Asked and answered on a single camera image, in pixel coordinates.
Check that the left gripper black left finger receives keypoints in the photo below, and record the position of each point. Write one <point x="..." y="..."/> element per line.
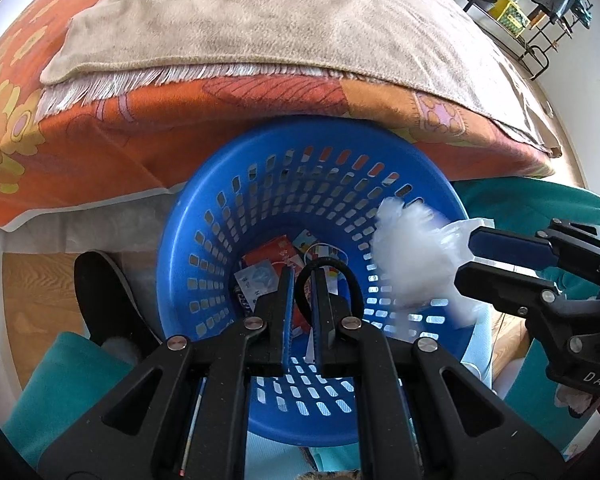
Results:
<point x="270" y="348"/>

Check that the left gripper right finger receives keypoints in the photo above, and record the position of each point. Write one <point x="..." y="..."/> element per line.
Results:
<point x="333" y="352"/>

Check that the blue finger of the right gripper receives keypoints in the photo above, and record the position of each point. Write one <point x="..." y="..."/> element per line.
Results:
<point x="515" y="249"/>
<point x="509" y="292"/>

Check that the white colourful snack wrapper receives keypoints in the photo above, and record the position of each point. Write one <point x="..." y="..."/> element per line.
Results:
<point x="310" y="248"/>

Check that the white plastic bag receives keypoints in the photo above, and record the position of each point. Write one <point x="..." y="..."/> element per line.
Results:
<point x="417" y="252"/>

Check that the blue plastic laundry basket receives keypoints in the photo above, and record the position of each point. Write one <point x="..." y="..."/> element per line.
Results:
<point x="290" y="191"/>

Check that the teal trousers leg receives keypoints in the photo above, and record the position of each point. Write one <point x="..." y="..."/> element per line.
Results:
<point x="524" y="206"/>

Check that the printed paper leaflet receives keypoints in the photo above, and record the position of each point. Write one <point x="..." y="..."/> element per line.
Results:
<point x="256" y="281"/>

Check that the black shoe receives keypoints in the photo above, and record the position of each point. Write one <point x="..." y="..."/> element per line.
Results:
<point x="109" y="310"/>

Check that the black metal rack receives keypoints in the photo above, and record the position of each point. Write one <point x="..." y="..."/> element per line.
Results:
<point x="550" y="22"/>

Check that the yellow crate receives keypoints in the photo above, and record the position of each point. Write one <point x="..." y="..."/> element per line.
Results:
<point x="508" y="14"/>

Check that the orange floral bedspread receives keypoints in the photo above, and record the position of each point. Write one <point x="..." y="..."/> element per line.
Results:
<point x="151" y="139"/>

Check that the beige blanket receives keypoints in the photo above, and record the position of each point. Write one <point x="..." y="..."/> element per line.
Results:
<point x="432" y="46"/>

